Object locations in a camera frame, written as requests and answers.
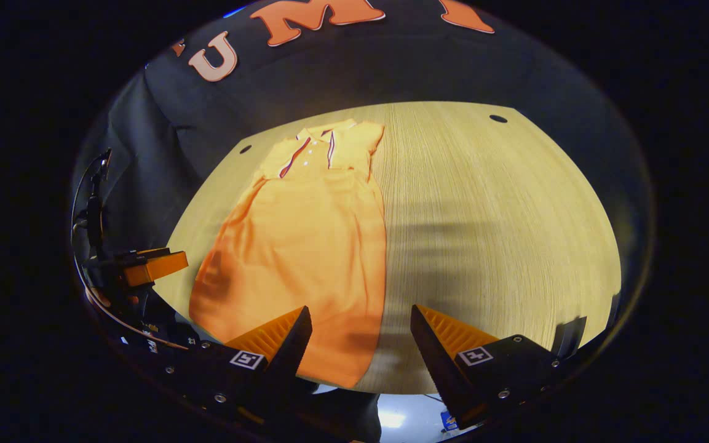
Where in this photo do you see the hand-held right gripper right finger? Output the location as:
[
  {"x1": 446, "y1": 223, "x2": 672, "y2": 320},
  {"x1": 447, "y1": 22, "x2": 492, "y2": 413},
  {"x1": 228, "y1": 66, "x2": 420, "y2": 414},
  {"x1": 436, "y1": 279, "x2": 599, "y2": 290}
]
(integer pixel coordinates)
[{"x1": 410, "y1": 304, "x2": 563, "y2": 430}]

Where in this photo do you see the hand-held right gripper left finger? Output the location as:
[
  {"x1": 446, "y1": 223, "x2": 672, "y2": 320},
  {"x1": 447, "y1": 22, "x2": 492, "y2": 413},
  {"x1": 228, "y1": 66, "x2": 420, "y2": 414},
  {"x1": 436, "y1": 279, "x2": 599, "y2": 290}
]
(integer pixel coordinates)
[{"x1": 164, "y1": 306, "x2": 313, "y2": 431}]

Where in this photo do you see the orange T-shirt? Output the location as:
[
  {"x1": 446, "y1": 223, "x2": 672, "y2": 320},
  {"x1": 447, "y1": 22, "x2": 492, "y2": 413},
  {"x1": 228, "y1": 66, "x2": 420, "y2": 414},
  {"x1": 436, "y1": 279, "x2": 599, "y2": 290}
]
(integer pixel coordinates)
[{"x1": 188, "y1": 119, "x2": 387, "y2": 389}]

